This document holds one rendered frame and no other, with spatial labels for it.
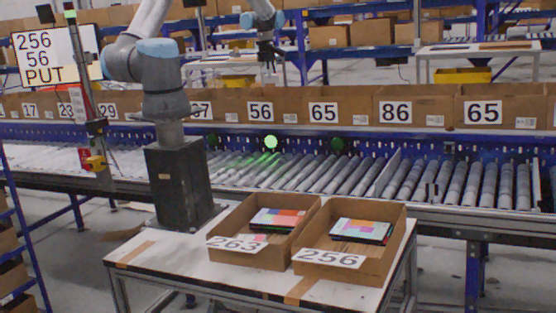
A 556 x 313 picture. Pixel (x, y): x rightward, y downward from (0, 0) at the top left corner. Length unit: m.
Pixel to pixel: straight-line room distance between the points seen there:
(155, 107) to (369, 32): 5.32
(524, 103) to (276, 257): 1.39
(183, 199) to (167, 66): 0.50
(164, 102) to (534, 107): 1.60
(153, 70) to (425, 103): 1.31
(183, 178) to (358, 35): 5.35
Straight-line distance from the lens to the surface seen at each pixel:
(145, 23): 2.02
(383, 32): 6.84
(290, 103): 2.66
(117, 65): 1.94
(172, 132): 1.88
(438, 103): 2.44
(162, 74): 1.81
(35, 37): 2.91
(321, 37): 7.14
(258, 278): 1.55
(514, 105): 2.42
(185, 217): 1.93
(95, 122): 2.58
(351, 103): 2.54
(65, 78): 2.84
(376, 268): 1.43
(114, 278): 1.89
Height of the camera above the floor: 1.58
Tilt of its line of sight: 18 degrees down
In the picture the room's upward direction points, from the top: 6 degrees counter-clockwise
